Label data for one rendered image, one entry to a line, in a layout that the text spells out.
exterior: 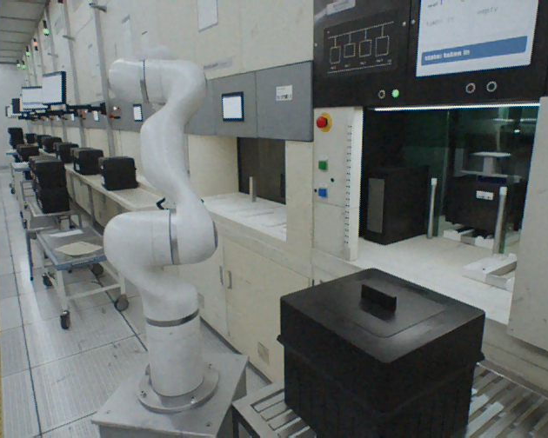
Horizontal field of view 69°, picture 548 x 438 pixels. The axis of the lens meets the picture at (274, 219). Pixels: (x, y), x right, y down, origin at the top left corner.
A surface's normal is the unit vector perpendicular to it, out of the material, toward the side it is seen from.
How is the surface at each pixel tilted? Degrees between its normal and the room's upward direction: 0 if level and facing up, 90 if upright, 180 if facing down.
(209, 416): 0
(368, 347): 0
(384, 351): 0
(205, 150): 90
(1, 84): 90
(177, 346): 90
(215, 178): 90
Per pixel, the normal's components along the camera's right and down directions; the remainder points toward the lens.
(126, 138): 0.57, 0.19
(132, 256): 0.27, 0.32
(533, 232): -0.82, 0.16
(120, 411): -0.02, -0.97
